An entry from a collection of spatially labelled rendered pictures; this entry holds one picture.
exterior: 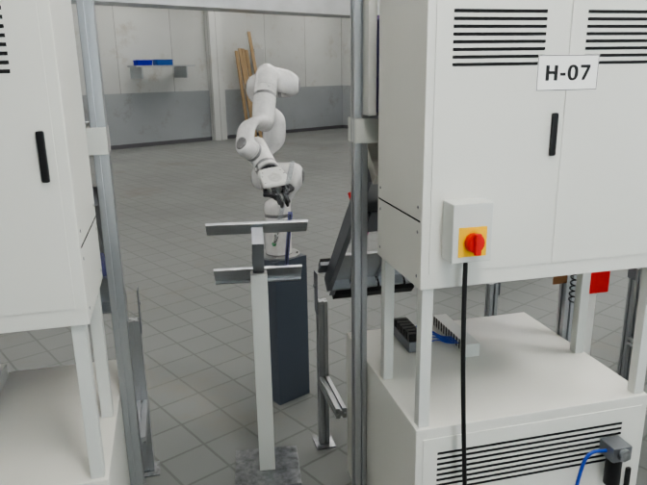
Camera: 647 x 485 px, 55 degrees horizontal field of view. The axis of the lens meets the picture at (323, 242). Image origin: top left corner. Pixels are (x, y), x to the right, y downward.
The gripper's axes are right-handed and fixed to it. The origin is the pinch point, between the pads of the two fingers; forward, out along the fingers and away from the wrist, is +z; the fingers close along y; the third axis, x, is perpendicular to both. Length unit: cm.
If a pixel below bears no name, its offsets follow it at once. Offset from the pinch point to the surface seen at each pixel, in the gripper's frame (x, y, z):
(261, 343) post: 42, -16, 28
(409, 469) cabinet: 6, -1, 99
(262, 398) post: 61, -19, 40
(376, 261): 24.7, 33.3, 18.0
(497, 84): -79, 26, 52
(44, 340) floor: 176, -102, -93
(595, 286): 31, 118, 52
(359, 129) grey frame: -46, 11, 22
